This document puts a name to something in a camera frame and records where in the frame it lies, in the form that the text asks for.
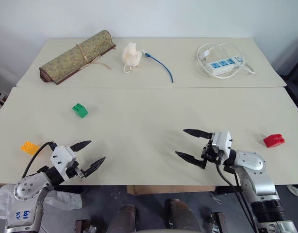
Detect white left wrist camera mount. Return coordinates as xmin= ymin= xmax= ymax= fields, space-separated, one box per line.
xmin=50 ymin=145 xmax=77 ymax=182

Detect black chair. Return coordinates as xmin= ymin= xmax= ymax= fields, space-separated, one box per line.
xmin=282 ymin=36 xmax=298 ymax=105

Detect white rounded object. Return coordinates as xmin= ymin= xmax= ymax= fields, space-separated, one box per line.
xmin=286 ymin=184 xmax=298 ymax=198

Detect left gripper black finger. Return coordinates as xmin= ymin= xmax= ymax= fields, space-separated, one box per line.
xmin=69 ymin=140 xmax=92 ymax=153
xmin=81 ymin=156 xmax=106 ymax=178

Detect white power strip blue sockets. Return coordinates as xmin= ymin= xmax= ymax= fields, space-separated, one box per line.
xmin=206 ymin=55 xmax=243 ymax=75

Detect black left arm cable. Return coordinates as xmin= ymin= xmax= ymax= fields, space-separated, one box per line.
xmin=21 ymin=141 xmax=58 ymax=179

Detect white power strip with cord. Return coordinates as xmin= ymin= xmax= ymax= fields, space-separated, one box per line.
xmin=196 ymin=43 xmax=257 ymax=80

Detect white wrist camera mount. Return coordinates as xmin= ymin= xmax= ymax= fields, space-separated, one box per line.
xmin=211 ymin=132 xmax=233 ymax=158
xmin=50 ymin=145 xmax=77 ymax=182

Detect rolled olive scroll with string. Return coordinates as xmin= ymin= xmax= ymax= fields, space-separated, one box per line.
xmin=38 ymin=30 xmax=116 ymax=85

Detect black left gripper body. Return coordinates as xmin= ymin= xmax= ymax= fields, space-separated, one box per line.
xmin=65 ymin=161 xmax=86 ymax=183

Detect white plastic bag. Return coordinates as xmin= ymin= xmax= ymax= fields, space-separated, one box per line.
xmin=0 ymin=184 xmax=83 ymax=220

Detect dark metal bracket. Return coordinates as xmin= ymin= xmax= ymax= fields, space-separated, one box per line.
xmin=207 ymin=212 xmax=227 ymax=233

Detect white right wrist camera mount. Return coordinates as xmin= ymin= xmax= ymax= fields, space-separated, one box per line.
xmin=211 ymin=132 xmax=233 ymax=158

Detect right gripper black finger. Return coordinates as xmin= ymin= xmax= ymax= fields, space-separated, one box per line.
xmin=175 ymin=150 xmax=207 ymax=169
xmin=182 ymin=129 xmax=213 ymax=140

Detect green toy brick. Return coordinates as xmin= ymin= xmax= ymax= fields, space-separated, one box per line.
xmin=71 ymin=103 xmax=89 ymax=119

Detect dark rounded brown shape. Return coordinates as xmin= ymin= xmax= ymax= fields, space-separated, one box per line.
xmin=107 ymin=204 xmax=137 ymax=233
xmin=165 ymin=199 xmax=200 ymax=233

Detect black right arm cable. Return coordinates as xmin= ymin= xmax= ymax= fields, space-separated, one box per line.
xmin=215 ymin=161 xmax=253 ymax=233
xmin=234 ymin=172 xmax=259 ymax=233

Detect white mesh bath sponge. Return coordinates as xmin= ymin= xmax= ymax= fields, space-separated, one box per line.
xmin=121 ymin=41 xmax=142 ymax=73

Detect red toy brick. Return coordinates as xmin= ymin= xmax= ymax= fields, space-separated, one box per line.
xmin=262 ymin=133 xmax=285 ymax=148

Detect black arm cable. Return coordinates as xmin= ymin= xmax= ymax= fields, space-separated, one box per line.
xmin=21 ymin=141 xmax=58 ymax=179
xmin=234 ymin=172 xmax=259 ymax=233
xmin=215 ymin=161 xmax=253 ymax=233

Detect orange toy brick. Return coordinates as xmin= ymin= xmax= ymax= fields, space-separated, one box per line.
xmin=19 ymin=140 xmax=40 ymax=156

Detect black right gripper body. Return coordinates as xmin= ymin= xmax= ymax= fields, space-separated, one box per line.
xmin=201 ymin=139 xmax=225 ymax=168

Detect blue network cable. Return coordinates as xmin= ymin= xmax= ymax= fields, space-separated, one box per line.
xmin=141 ymin=50 xmax=174 ymax=83

